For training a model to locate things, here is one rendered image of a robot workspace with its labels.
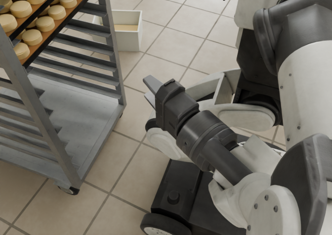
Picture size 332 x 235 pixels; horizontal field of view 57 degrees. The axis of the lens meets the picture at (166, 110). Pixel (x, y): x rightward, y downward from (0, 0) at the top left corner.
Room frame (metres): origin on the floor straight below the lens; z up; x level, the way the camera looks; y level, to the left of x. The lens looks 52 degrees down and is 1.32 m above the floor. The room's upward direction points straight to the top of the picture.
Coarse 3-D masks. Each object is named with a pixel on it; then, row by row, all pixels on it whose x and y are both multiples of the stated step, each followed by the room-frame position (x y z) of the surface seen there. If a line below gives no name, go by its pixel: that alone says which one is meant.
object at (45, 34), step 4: (80, 0) 0.87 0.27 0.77; (52, 4) 0.84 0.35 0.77; (56, 4) 0.84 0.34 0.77; (60, 4) 0.84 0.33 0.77; (76, 4) 0.84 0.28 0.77; (68, 8) 0.82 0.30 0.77; (72, 8) 0.82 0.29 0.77; (68, 12) 0.80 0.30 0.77; (40, 16) 0.78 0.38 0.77; (56, 20) 0.76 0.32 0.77; (60, 20) 0.76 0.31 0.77; (56, 24) 0.74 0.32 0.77; (28, 28) 0.73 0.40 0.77; (32, 28) 0.73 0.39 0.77; (36, 28) 0.73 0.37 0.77; (44, 32) 0.71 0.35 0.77; (48, 32) 0.71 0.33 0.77; (52, 32) 0.71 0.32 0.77; (44, 36) 0.69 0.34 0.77; (48, 36) 0.69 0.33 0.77; (44, 40) 0.67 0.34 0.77; (40, 44) 0.66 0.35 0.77; (32, 48) 0.64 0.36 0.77; (36, 48) 0.64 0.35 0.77; (32, 52) 0.62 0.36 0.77; (28, 56) 0.61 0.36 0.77; (20, 60) 0.59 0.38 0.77; (24, 60) 0.59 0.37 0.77
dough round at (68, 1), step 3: (60, 0) 0.83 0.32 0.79; (63, 0) 0.83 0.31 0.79; (66, 0) 0.83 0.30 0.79; (69, 0) 0.83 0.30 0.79; (72, 0) 0.83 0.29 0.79; (75, 0) 0.84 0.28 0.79; (60, 3) 0.83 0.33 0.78; (63, 3) 0.82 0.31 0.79; (66, 3) 0.82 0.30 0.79; (69, 3) 0.82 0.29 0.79; (72, 3) 0.83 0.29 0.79; (75, 3) 0.84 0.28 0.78; (63, 6) 0.82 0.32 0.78; (66, 6) 0.82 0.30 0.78; (69, 6) 0.82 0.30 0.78; (72, 6) 0.83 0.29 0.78
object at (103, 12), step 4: (84, 4) 0.97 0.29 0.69; (88, 4) 0.96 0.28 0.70; (92, 4) 0.95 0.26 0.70; (96, 4) 0.95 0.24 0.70; (100, 4) 0.94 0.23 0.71; (84, 8) 0.96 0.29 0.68; (88, 8) 0.96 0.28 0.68; (92, 8) 0.95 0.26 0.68; (96, 8) 0.95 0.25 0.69; (100, 8) 0.94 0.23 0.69; (104, 8) 0.94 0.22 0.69; (84, 12) 0.94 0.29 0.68; (88, 12) 0.94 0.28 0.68; (92, 12) 0.94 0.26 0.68; (96, 12) 0.94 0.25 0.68; (100, 12) 0.94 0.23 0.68; (104, 12) 0.94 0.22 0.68; (100, 16) 0.92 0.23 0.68; (104, 16) 0.91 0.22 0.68
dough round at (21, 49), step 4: (20, 44) 0.63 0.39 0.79; (24, 44) 0.63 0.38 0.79; (16, 48) 0.61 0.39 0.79; (20, 48) 0.61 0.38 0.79; (24, 48) 0.61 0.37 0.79; (28, 48) 0.62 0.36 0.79; (16, 52) 0.60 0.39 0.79; (20, 52) 0.60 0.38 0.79; (24, 52) 0.60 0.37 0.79; (28, 52) 0.61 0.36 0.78; (20, 56) 0.59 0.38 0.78; (24, 56) 0.60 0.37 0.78
